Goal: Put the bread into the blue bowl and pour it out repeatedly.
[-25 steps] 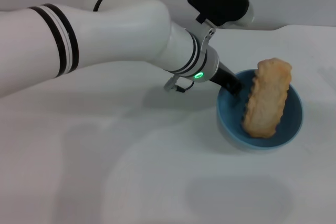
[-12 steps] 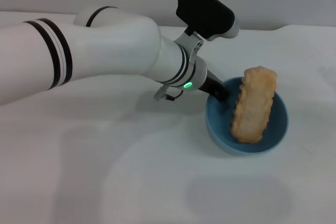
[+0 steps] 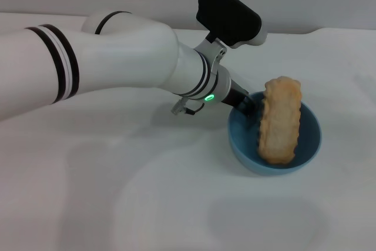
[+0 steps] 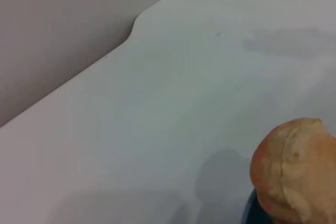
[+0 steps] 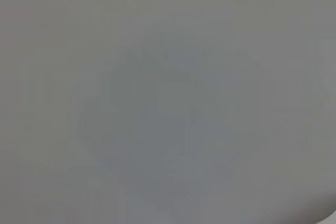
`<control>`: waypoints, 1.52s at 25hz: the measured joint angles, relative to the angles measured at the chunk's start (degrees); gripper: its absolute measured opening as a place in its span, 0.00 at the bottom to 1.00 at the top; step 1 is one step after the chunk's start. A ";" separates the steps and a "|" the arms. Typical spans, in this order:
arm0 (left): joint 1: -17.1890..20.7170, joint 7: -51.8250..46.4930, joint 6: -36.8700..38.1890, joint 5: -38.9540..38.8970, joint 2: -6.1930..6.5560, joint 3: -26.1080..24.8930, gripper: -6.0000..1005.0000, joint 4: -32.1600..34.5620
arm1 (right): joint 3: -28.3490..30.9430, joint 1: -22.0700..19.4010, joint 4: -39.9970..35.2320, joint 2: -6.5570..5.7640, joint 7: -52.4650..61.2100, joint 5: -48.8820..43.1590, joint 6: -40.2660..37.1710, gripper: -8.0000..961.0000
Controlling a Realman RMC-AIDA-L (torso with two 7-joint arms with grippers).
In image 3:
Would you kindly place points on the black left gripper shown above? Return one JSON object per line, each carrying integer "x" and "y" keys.
{"x": 236, "y": 93}

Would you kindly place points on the ridged orange bread loaf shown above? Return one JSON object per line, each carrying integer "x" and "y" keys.
{"x": 280, "y": 121}

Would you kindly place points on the blue bowl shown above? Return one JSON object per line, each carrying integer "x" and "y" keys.
{"x": 308, "y": 133}

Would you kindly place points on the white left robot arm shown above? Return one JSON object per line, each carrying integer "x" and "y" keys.
{"x": 117, "y": 63}

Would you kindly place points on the black white wrist camera housing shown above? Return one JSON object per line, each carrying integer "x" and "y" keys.
{"x": 229, "y": 16}

